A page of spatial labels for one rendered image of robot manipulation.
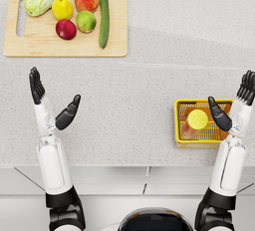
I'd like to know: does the yellow slatted basket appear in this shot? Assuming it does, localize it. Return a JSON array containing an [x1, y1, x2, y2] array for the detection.
[[174, 99, 235, 149]]

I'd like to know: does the wooden cutting board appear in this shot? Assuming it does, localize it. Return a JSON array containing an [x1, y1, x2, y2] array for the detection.
[[3, 0, 128, 59]]

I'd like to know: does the dark red apple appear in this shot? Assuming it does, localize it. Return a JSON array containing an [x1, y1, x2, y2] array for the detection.
[[55, 19, 78, 41]]

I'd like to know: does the green apple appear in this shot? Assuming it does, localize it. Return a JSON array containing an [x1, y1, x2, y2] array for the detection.
[[76, 10, 98, 34]]

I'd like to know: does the yellow apple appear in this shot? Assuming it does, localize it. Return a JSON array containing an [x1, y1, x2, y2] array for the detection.
[[51, 0, 75, 22]]

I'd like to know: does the green cucumber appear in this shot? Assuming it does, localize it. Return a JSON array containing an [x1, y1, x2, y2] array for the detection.
[[98, 0, 111, 50]]

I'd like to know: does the dark round robot body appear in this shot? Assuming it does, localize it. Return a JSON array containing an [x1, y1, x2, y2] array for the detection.
[[117, 207, 195, 231]]

